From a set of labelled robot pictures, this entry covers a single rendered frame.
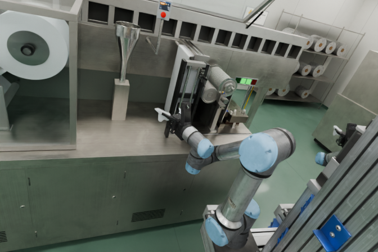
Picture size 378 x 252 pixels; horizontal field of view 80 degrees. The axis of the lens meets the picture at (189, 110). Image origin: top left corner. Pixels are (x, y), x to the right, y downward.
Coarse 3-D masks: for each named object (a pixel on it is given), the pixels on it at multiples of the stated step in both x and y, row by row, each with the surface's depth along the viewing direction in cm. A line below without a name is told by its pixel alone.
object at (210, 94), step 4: (208, 80) 169; (208, 84) 161; (208, 88) 157; (212, 88) 157; (204, 92) 157; (208, 92) 159; (212, 92) 160; (216, 92) 161; (204, 96) 160; (208, 96) 160; (212, 96) 161; (216, 96) 163; (204, 100) 161; (208, 100) 163; (212, 100) 164
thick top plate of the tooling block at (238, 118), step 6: (234, 102) 196; (228, 108) 184; (234, 108) 186; (240, 108) 190; (228, 114) 177; (240, 114) 179; (228, 120) 177; (234, 120) 176; (240, 120) 179; (246, 120) 181
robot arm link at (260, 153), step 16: (272, 128) 79; (240, 144) 75; (256, 144) 70; (272, 144) 69; (288, 144) 74; (240, 160) 74; (256, 160) 70; (272, 160) 68; (240, 176) 79; (256, 176) 73; (240, 192) 80; (224, 208) 87; (240, 208) 83; (208, 224) 92; (224, 224) 87; (240, 224) 88; (224, 240) 87
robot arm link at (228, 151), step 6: (288, 132) 77; (294, 138) 77; (228, 144) 102; (234, 144) 99; (294, 144) 76; (216, 150) 107; (222, 150) 103; (228, 150) 100; (234, 150) 98; (294, 150) 77; (216, 156) 107; (222, 156) 104; (228, 156) 101; (234, 156) 99
